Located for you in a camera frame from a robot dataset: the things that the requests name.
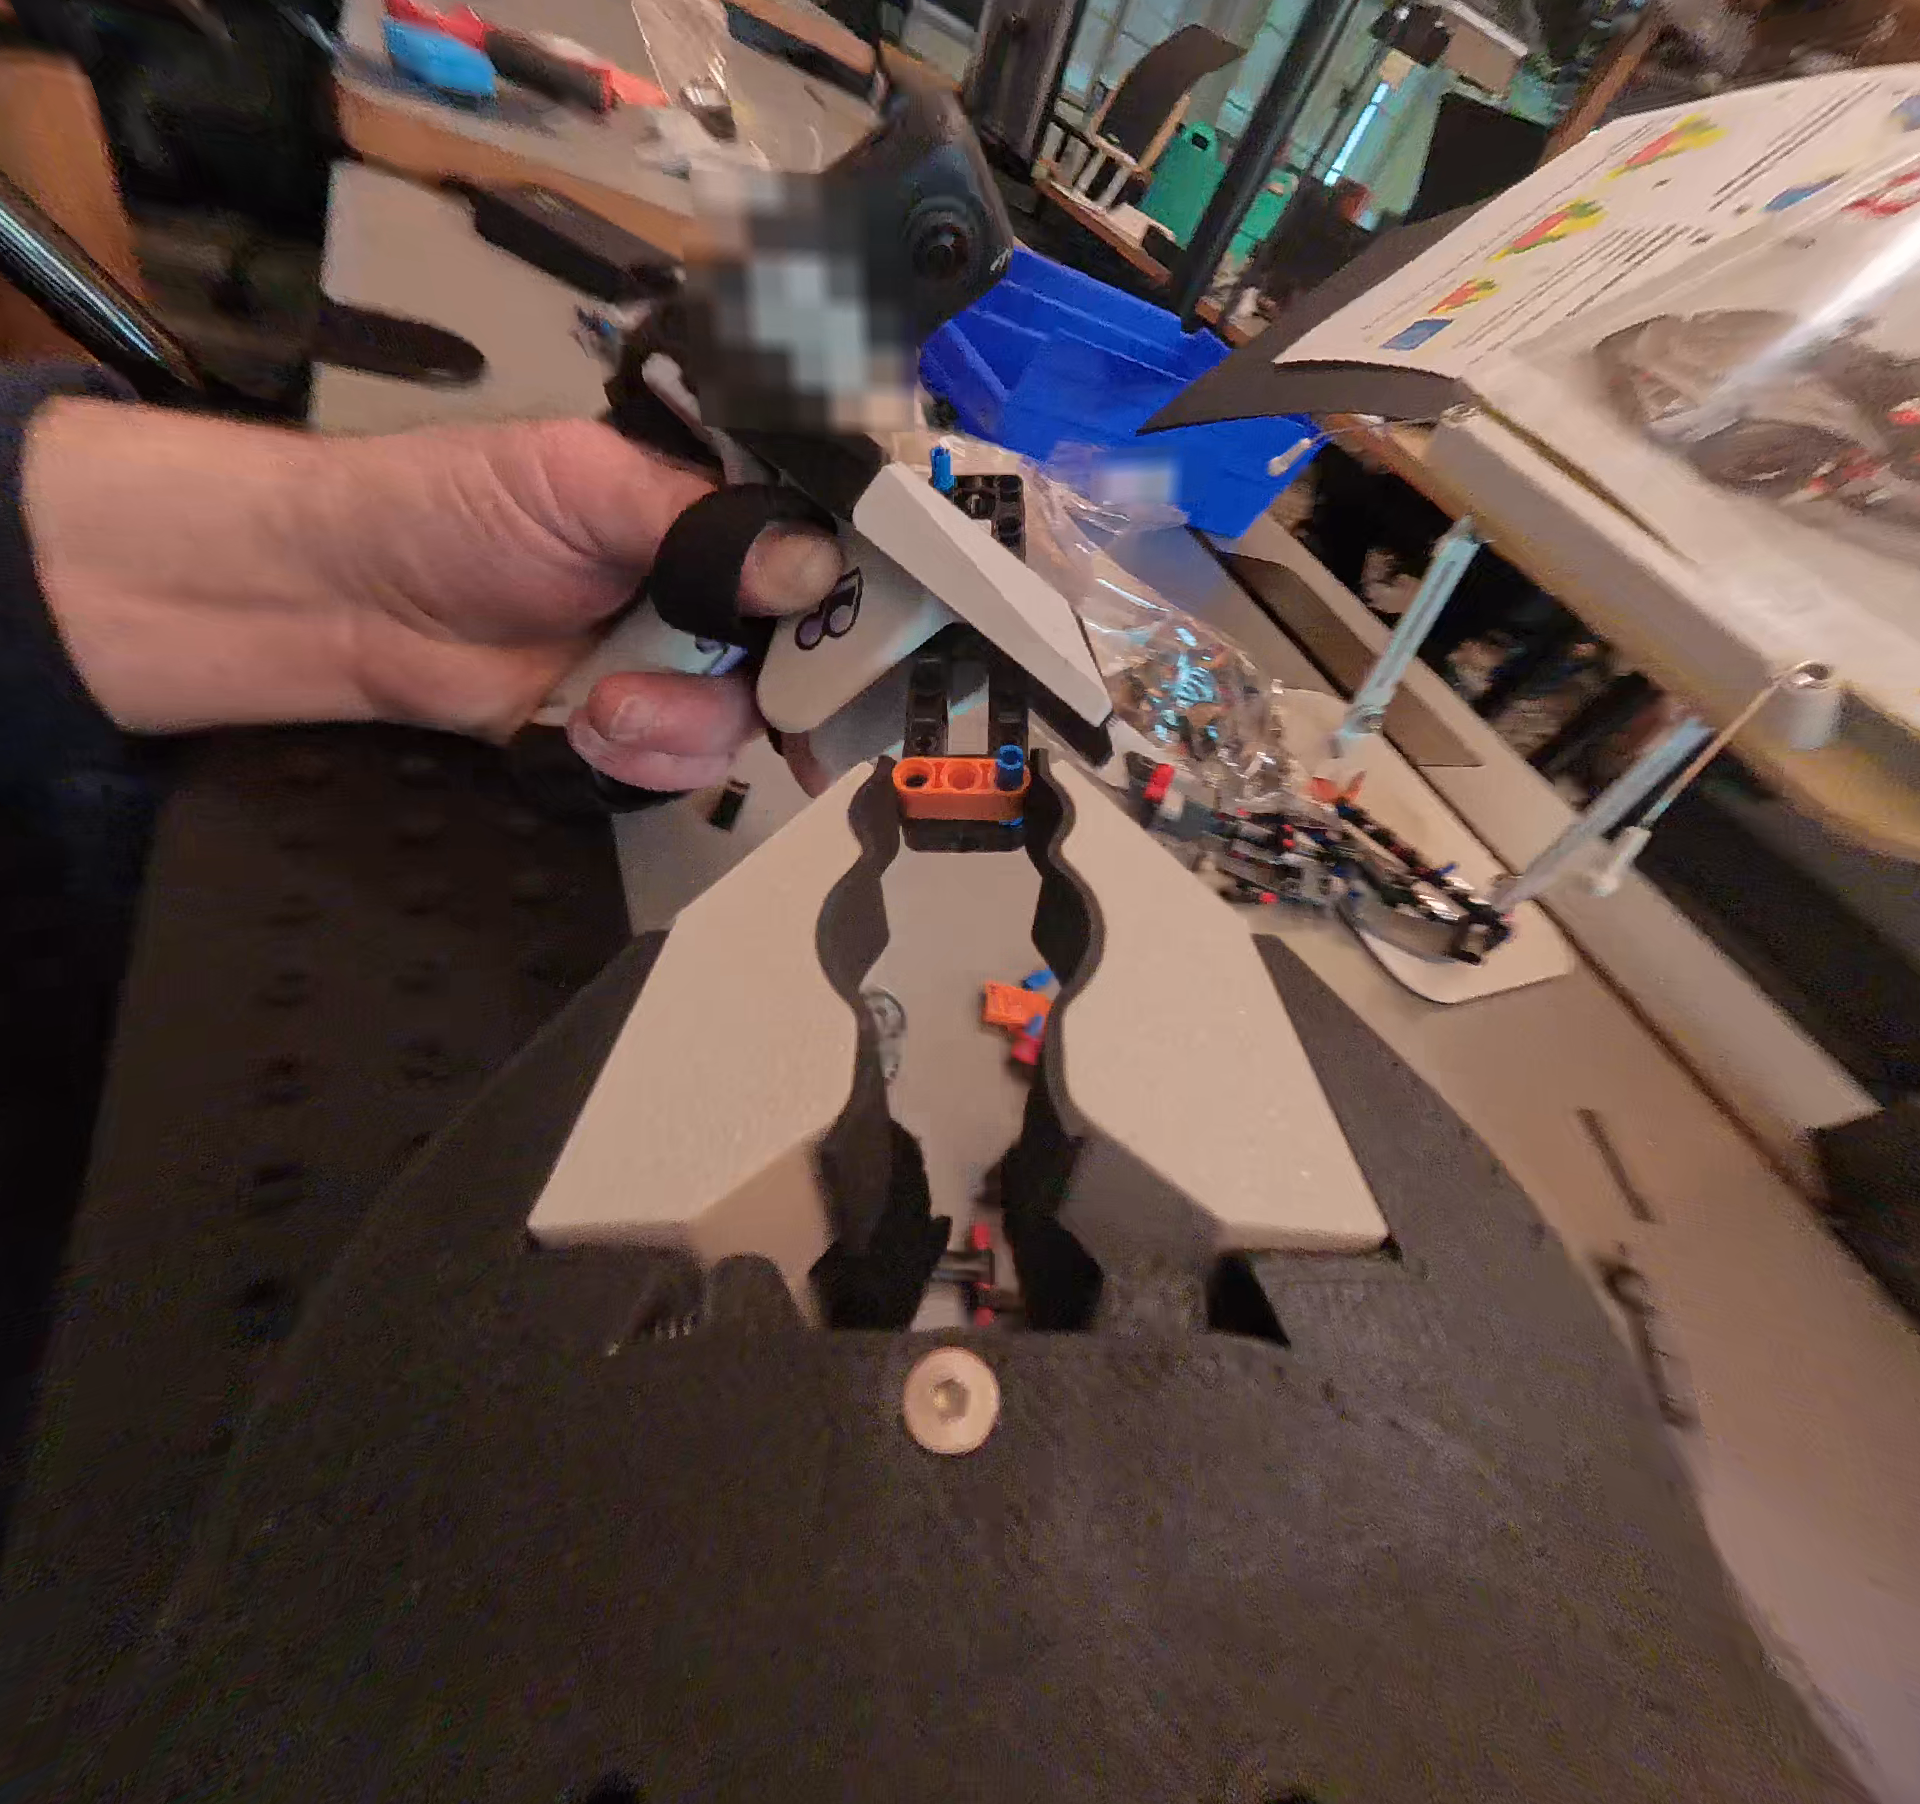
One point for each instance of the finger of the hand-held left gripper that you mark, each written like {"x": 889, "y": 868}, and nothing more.
{"x": 976, "y": 589}

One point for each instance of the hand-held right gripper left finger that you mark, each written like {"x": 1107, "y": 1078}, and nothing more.
{"x": 706, "y": 1083}

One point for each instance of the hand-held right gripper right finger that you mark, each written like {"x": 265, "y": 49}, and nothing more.
{"x": 1199, "y": 1083}

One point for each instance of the black lego frame beam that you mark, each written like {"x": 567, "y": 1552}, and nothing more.
{"x": 976, "y": 710}

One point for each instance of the orange lego connector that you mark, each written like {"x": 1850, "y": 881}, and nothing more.
{"x": 960, "y": 782}

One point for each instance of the person's left forearm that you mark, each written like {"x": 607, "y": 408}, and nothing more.
{"x": 62, "y": 603}

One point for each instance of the small red lego pin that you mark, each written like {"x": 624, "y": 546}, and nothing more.
{"x": 1027, "y": 1049}

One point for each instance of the orange lego block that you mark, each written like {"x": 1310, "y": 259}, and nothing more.
{"x": 1014, "y": 1003}

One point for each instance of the clear bag of lego parts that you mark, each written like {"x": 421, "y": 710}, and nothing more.
{"x": 1199, "y": 694}

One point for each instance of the small black lego brick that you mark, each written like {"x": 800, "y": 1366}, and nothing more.
{"x": 729, "y": 802}

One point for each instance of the red lego pins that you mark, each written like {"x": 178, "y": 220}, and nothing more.
{"x": 979, "y": 1273}

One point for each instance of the short dark lego axle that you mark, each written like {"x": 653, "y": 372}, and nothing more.
{"x": 1615, "y": 1163}

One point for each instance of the dark lego axle with connector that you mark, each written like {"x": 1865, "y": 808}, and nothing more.
{"x": 1647, "y": 1339}

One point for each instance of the person's left hand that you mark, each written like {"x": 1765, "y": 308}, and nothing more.
{"x": 301, "y": 559}

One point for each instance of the pile of flat clear bags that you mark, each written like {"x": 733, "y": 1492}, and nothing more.
{"x": 1110, "y": 546}

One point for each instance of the blue plastic bin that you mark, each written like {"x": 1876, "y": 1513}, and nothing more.
{"x": 1081, "y": 364}

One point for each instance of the clear bag with dark parts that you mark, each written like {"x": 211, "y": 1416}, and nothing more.
{"x": 683, "y": 34}

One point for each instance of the black pole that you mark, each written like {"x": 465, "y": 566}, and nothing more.
{"x": 1292, "y": 94}

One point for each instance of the flat black box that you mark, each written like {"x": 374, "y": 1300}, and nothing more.
{"x": 578, "y": 244}

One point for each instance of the black perforated board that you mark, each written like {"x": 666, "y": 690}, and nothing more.
{"x": 301, "y": 1083}

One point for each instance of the blue block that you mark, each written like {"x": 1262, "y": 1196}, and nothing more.
{"x": 435, "y": 57}

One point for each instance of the instruction booklet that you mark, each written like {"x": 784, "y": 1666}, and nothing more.
{"x": 1650, "y": 259}

